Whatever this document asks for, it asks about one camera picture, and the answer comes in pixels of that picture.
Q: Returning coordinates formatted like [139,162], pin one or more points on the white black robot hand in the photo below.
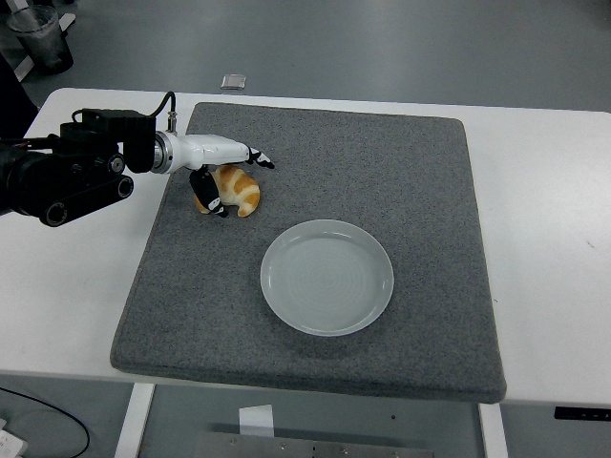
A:
[205,150]

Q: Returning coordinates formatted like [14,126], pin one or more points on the orange croissant bread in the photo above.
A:
[243,191]

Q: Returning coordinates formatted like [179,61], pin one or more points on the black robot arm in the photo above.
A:
[71,172]

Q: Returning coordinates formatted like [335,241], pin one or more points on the pale grey round plate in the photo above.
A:
[327,281]

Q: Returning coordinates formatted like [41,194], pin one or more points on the grey metal plate with screws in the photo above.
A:
[310,447]

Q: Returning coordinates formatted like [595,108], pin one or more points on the small silver floor box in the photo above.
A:
[234,82]

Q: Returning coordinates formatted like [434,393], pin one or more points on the grey felt mat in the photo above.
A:
[358,167]

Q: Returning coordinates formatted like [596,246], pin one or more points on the black bin with clear liner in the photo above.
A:
[45,43]

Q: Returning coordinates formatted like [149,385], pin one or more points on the white table leg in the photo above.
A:
[136,420]
[494,429]

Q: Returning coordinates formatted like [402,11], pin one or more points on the white power strip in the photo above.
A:
[9,439]

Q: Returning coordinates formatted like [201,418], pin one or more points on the black table control panel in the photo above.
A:
[582,413]

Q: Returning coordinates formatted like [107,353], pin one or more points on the white frame piece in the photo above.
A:
[22,69]
[68,21]

